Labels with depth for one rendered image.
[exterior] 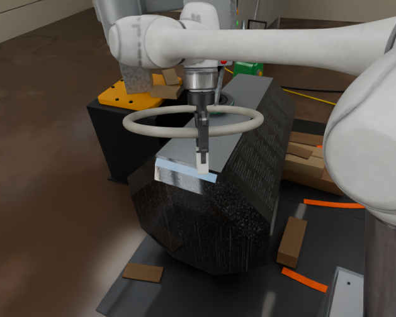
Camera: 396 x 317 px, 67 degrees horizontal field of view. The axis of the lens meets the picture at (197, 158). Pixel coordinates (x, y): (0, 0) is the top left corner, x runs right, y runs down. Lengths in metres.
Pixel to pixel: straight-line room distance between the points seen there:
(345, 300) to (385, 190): 0.80
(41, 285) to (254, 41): 2.07
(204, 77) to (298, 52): 0.29
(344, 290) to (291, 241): 0.99
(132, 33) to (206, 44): 0.17
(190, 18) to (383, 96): 0.58
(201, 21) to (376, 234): 0.59
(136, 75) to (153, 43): 1.59
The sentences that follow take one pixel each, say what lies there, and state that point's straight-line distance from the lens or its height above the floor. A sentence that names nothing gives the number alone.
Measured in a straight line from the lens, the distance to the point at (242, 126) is 0.90.
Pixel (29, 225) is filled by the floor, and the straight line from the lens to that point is 2.74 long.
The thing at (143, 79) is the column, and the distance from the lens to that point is 2.25.
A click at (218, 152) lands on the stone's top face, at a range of 1.48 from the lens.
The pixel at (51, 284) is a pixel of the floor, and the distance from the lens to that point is 2.32.
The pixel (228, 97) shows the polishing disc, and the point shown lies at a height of 0.92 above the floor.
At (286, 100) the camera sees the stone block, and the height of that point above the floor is 0.75.
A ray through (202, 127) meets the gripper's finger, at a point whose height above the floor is 1.35.
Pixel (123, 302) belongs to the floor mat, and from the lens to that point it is 2.05.
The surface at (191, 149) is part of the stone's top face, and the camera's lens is 1.51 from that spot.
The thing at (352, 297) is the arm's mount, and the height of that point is 0.86.
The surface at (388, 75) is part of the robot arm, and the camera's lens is 0.32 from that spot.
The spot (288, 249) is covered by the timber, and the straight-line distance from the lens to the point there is 2.02.
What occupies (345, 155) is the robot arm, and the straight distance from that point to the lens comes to 0.30.
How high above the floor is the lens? 1.79
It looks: 40 degrees down
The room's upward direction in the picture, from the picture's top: 6 degrees counter-clockwise
